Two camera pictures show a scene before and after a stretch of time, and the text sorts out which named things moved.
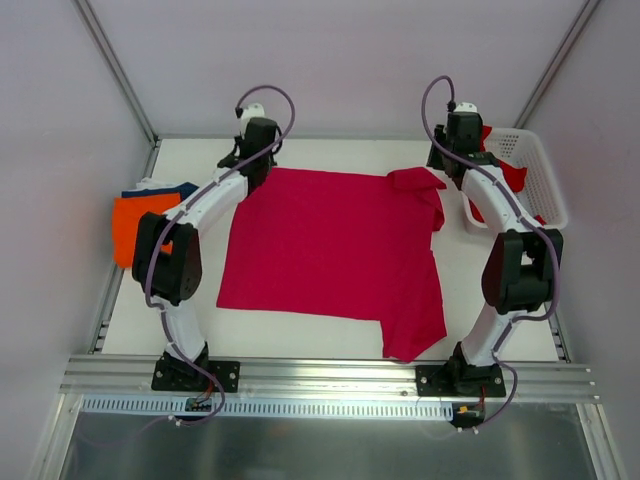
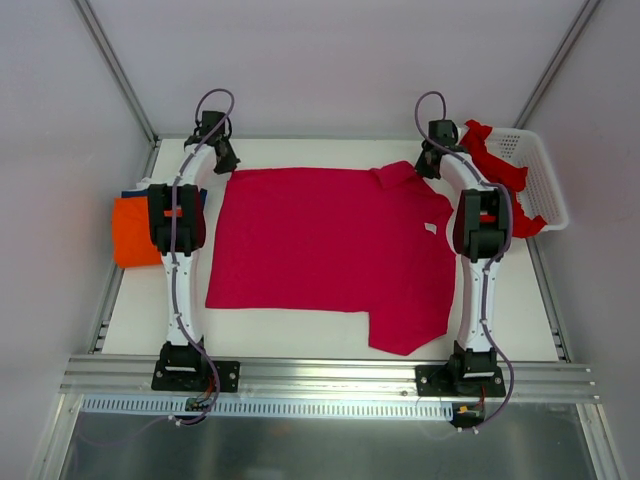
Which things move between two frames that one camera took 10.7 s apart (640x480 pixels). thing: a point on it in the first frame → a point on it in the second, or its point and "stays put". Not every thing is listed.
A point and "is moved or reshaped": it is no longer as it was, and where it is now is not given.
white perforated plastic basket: (540, 195) stays put
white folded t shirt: (148, 183) stays put
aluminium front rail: (128, 378) stays put
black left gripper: (255, 176) → (225, 156)
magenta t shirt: (345, 245) is moved or reshaped
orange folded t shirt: (126, 215) stays put
